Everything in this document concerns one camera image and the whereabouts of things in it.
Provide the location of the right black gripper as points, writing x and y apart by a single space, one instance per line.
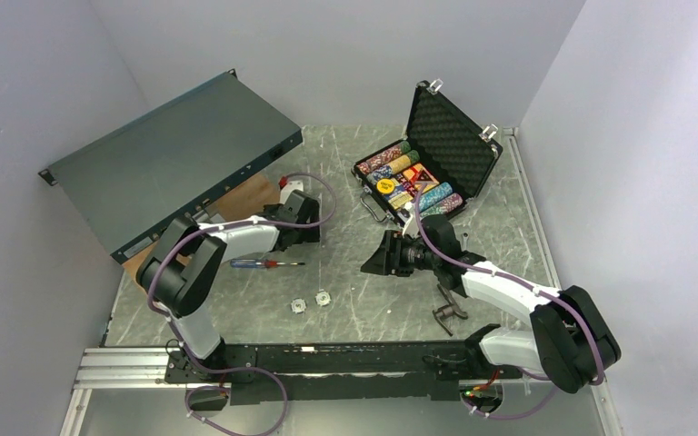
383 262

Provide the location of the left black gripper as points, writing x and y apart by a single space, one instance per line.
308 234

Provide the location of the yellow blue card deck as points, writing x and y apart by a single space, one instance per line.
398 199

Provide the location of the yellow big blind button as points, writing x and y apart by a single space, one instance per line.
385 186

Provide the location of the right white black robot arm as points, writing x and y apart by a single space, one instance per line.
565 338

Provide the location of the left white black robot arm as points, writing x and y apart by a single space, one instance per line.
179 272

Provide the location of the wooden board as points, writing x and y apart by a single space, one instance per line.
244 200

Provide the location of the blue red screwdriver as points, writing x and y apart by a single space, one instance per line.
262 264

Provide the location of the red card deck in case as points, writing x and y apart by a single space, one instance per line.
417 178

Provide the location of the blue poker chip right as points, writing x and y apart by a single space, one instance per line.
323 298

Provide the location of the blue poker chip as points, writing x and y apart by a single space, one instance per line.
323 298
298 306

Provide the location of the blue poker chip left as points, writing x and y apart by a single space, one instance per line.
298 306

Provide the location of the black poker chip case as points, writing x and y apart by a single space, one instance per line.
458 151

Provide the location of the dark grey rack server chassis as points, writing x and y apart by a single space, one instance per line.
130 184

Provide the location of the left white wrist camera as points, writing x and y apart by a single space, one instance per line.
288 185

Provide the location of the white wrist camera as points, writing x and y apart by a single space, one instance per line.
288 185
411 227

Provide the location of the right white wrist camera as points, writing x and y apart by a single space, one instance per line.
411 227

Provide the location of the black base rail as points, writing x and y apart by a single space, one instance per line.
325 371

